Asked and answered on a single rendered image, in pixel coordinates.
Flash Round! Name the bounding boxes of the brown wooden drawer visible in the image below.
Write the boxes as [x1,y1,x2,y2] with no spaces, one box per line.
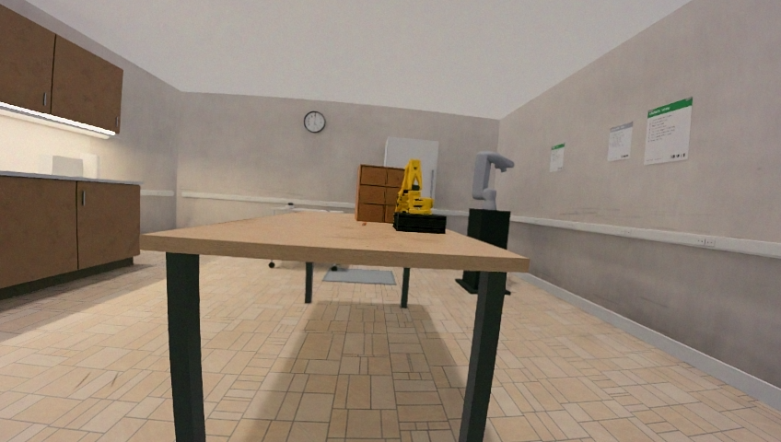
[384,205,396,223]
[359,185,385,204]
[358,204,383,222]
[360,167,386,185]
[385,187,401,204]
[387,169,405,186]

